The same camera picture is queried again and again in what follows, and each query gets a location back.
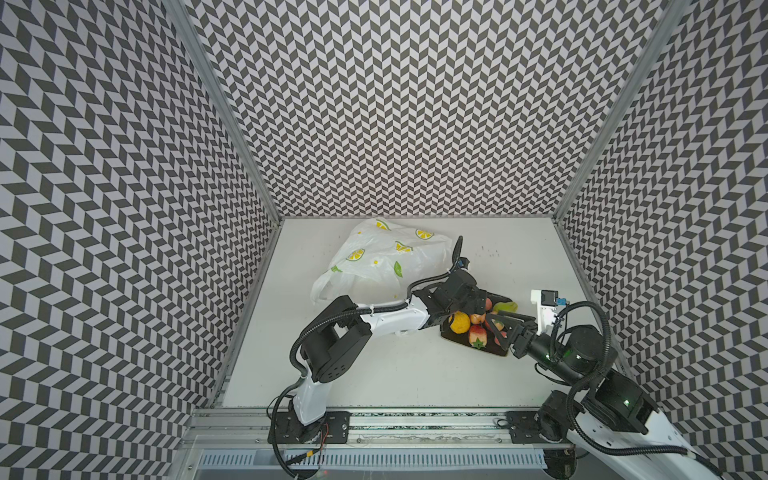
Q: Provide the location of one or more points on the black square tray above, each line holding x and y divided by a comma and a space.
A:
492, 346

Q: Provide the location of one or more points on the white plastic bag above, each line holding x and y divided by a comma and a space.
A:
379, 259

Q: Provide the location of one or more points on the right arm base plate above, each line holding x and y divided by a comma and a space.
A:
541, 426

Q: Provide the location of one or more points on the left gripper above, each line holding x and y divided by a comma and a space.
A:
475, 302

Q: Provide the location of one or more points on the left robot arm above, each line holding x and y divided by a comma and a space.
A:
328, 346

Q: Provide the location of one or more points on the red yellow fake mango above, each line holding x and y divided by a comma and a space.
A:
477, 317

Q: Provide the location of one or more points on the red fake strawberry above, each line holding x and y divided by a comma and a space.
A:
478, 337

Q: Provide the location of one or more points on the aluminium front rail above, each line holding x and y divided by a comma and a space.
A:
369, 427

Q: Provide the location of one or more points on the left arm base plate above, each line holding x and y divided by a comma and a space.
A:
286, 428

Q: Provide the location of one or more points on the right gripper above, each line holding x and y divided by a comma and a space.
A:
519, 339

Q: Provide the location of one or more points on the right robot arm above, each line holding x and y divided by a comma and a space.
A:
610, 415

